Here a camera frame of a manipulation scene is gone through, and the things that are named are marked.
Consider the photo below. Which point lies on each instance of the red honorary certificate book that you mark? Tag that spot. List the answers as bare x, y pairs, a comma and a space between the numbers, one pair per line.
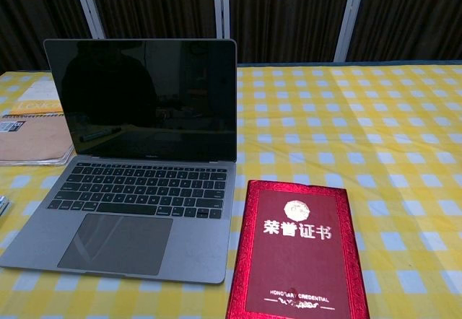
296, 261

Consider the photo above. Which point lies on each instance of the brown kraft spiral notebook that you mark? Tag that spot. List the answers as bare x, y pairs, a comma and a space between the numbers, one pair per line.
32, 142

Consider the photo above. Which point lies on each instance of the white screen frame post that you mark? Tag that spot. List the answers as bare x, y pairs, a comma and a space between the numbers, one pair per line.
219, 8
348, 16
86, 5

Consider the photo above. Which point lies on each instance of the white orange Lexicon book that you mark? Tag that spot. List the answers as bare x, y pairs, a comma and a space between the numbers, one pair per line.
39, 97

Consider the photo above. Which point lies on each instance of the yellow white checkered tablecloth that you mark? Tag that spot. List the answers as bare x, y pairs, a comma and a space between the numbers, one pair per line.
343, 124

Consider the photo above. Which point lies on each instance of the grey laptop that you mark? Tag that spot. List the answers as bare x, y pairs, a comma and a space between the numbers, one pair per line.
144, 189

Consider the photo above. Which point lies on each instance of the clear plastic water bottle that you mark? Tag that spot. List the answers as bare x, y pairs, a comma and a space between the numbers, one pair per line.
4, 207

